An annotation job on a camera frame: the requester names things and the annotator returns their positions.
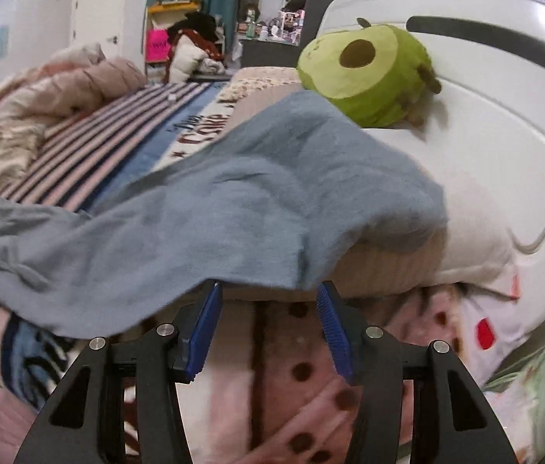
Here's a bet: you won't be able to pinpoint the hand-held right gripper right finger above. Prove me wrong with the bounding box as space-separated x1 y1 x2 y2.
315 280 516 464

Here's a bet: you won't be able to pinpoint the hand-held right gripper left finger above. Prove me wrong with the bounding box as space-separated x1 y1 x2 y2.
14 280 224 464

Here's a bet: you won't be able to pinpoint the blue-grey pants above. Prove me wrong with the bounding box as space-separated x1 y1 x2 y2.
0 89 447 339

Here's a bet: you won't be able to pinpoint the pink polka dot cloth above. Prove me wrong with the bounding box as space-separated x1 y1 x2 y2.
176 285 486 464

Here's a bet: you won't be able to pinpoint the floral pillow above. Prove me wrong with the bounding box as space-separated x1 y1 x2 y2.
227 66 305 102

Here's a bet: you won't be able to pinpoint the green avocado plush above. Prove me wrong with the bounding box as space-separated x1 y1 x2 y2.
298 18 442 129

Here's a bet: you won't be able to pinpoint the white bed headboard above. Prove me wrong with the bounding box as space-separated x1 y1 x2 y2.
311 0 545 257

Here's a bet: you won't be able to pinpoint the beige bear print pillow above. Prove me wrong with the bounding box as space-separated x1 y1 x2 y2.
0 123 46 191

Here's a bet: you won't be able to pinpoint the white puffer jacket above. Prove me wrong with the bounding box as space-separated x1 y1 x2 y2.
169 39 215 83

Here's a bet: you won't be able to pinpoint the pink grey plaid quilt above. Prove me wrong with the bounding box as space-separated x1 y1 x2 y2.
0 43 148 131

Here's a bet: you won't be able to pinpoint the dark cluttered desk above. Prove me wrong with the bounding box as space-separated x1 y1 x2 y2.
236 7 312 68

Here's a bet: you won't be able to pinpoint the pink shopping bag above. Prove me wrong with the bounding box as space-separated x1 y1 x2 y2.
144 28 172 63

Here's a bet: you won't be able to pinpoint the black garment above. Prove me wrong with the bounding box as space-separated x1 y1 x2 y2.
169 12 220 42

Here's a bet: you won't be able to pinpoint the yellow shelf unit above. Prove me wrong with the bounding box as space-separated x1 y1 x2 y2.
147 1 203 66

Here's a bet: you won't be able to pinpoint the white door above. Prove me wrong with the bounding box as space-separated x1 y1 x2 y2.
70 0 131 61

